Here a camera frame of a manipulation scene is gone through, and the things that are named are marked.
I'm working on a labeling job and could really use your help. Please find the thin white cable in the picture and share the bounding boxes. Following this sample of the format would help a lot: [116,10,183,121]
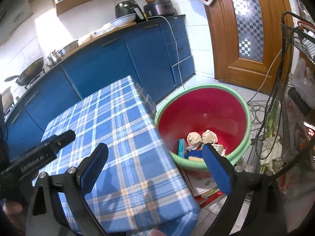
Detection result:
[255,49,282,99]

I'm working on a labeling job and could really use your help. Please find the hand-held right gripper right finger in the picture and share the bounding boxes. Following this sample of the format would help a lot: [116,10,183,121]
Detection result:
[202,143,287,236]

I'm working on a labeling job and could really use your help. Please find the white crumpled plastic bag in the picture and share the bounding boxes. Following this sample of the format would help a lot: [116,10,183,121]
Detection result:
[260,135,283,164]

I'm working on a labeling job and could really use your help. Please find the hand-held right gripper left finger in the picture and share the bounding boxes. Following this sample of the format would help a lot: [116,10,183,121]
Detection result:
[25,143,109,236]

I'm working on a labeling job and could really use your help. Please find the steel kettle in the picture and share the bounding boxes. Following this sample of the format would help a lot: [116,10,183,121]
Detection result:
[47,50,61,64]

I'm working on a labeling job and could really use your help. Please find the green onions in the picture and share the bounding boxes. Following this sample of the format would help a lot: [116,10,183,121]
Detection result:
[258,101,283,175]

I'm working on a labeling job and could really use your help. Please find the black air fryer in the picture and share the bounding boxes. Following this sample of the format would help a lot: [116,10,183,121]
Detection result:
[115,1,144,23]

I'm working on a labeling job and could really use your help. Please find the white printed box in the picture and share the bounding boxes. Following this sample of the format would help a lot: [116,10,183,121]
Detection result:
[211,145,227,157]

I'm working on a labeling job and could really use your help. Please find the small white paper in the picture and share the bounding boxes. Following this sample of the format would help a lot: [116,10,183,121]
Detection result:
[201,129,218,144]

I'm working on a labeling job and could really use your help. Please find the black wire rack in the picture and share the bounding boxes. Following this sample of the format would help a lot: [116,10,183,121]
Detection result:
[268,11,315,177]

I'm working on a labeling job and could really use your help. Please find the person's left hand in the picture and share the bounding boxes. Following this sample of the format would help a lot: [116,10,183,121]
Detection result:
[4,200,27,227]

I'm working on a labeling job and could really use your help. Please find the black wok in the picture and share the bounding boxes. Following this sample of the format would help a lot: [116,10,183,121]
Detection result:
[4,57,45,86]

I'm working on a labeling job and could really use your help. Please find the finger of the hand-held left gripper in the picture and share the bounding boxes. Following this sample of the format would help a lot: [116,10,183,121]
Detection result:
[41,130,76,158]

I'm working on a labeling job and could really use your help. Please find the dark rice cooker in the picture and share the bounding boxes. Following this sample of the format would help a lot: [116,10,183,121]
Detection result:
[143,0,178,18]

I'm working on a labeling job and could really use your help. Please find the grey range hood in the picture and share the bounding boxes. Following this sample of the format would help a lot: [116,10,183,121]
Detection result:
[0,0,33,30]

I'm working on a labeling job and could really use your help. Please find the brown paper ball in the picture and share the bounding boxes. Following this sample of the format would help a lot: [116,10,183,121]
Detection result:
[187,132,202,145]

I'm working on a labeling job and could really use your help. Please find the red basin with green rim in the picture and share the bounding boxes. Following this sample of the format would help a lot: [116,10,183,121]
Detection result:
[154,84,252,172]

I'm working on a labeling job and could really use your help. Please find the white cooking pot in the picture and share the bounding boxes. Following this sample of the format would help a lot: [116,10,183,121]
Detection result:
[0,86,13,104]

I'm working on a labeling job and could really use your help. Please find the grey cable coil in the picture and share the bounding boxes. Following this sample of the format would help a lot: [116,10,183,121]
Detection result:
[246,100,273,126]

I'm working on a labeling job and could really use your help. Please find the white bowl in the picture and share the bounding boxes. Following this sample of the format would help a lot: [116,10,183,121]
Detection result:
[110,13,136,27]

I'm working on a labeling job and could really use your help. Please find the clear glass dishes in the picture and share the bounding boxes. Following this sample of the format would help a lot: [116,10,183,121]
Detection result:
[92,28,111,37]

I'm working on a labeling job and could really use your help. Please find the wooden door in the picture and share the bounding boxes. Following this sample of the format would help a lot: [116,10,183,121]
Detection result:
[204,0,294,96]

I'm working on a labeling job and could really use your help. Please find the blue plaid tablecloth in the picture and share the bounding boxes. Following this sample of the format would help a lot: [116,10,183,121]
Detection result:
[37,76,201,236]

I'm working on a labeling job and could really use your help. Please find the white power cable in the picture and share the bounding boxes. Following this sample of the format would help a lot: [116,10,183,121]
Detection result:
[146,16,185,89]

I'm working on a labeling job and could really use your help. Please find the steel basin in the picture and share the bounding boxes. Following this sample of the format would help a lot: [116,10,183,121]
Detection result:
[57,40,79,57]

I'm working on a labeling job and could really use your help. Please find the blue kitchen base cabinet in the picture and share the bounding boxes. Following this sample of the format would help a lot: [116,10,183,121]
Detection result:
[5,15,196,153]

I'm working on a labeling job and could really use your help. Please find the clear plastic bag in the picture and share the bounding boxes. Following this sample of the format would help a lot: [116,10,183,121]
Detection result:
[289,58,315,104]

